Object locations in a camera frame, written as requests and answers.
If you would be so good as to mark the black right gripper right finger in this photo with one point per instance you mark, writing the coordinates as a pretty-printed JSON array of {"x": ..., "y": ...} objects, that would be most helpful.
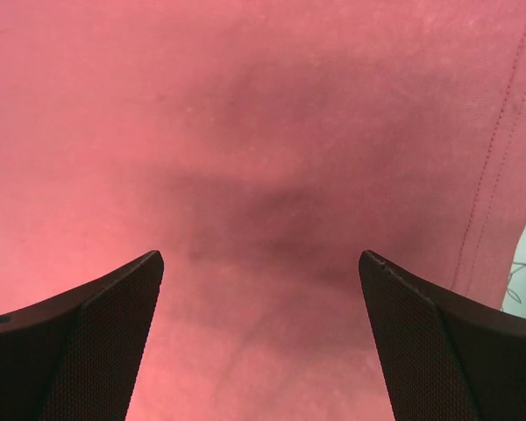
[{"x": 444, "y": 357}]

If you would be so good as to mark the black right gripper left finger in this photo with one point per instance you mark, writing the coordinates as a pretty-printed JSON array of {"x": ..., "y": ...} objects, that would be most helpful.
[{"x": 76, "y": 356}]

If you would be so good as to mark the dusty rose t shirt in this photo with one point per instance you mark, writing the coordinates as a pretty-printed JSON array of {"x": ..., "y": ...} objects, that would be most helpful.
[{"x": 261, "y": 147}]

